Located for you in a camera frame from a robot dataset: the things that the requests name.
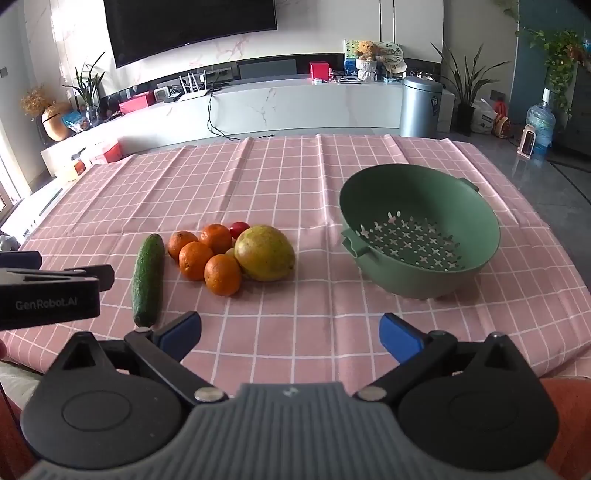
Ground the green cucumber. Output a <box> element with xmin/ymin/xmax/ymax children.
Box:
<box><xmin>130</xmin><ymin>233</ymin><xmax>165</xmax><ymax>328</ymax></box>

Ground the orange tangerine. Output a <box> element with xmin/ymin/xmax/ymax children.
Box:
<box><xmin>204</xmin><ymin>254</ymin><xmax>242</xmax><ymax>297</ymax></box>
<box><xmin>178</xmin><ymin>241</ymin><xmax>213</xmax><ymax>281</ymax></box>
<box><xmin>167</xmin><ymin>230</ymin><xmax>198</xmax><ymax>262</ymax></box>
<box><xmin>198</xmin><ymin>224</ymin><xmax>233</xmax><ymax>255</ymax></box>

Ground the green colander bowl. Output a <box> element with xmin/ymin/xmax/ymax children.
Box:
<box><xmin>339</xmin><ymin>164</ymin><xmax>501</xmax><ymax>300</ymax></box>

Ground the red cherry tomato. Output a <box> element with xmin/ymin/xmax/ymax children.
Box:
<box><xmin>229</xmin><ymin>221</ymin><xmax>250</xmax><ymax>240</ymax></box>

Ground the pink checkered tablecloth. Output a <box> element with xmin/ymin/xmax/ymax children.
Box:
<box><xmin>1</xmin><ymin>135</ymin><xmax>590</xmax><ymax>392</ymax></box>

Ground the golden round vase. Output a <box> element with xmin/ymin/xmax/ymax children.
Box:
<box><xmin>41</xmin><ymin>102</ymin><xmax>72</xmax><ymax>142</ymax></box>

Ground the potted orchid plant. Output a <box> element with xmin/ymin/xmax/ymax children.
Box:
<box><xmin>64</xmin><ymin>51</ymin><xmax>105</xmax><ymax>127</ymax></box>

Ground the long red box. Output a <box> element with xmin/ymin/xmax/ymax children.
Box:
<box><xmin>119</xmin><ymin>91</ymin><xmax>155</xmax><ymax>115</ymax></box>

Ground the pink small heater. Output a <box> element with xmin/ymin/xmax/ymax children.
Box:
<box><xmin>517</xmin><ymin>124</ymin><xmax>537</xmax><ymax>159</ymax></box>

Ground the white plastic bag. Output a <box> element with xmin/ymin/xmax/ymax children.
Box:
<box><xmin>471</xmin><ymin>98</ymin><xmax>497</xmax><ymax>135</ymax></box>

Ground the silver pedal trash bin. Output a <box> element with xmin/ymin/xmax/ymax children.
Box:
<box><xmin>400</xmin><ymin>76</ymin><xmax>443</xmax><ymax>138</ymax></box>

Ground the white marble tv cabinet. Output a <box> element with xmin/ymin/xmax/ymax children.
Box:
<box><xmin>40</xmin><ymin>78</ymin><xmax>456</xmax><ymax>179</ymax></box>

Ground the blue water jug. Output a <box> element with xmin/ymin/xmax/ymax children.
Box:
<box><xmin>526</xmin><ymin>88</ymin><xmax>556</xmax><ymax>155</ymax></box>

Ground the white wifi router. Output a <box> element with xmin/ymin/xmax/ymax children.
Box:
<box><xmin>178</xmin><ymin>71</ymin><xmax>211</xmax><ymax>101</ymax></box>

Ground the dark grey sideboard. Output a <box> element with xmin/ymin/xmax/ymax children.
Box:
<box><xmin>554</xmin><ymin>66</ymin><xmax>590</xmax><ymax>157</ymax></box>

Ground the potted green floor plant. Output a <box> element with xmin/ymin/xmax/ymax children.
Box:
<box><xmin>432</xmin><ymin>43</ymin><xmax>509</xmax><ymax>135</ymax></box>

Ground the teddy bear in white pot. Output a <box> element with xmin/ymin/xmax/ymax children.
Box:
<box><xmin>356</xmin><ymin>40</ymin><xmax>382</xmax><ymax>83</ymax></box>

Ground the hanging ivy plant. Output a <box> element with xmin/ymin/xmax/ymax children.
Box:
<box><xmin>511</xmin><ymin>28</ymin><xmax>588</xmax><ymax>120</ymax></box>

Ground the black power cable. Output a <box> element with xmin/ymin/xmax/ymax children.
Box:
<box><xmin>204</xmin><ymin>82</ymin><xmax>276</xmax><ymax>141</ymax></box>

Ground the black wall television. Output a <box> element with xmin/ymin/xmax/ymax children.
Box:
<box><xmin>103</xmin><ymin>0</ymin><xmax>277</xmax><ymax>67</ymax></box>

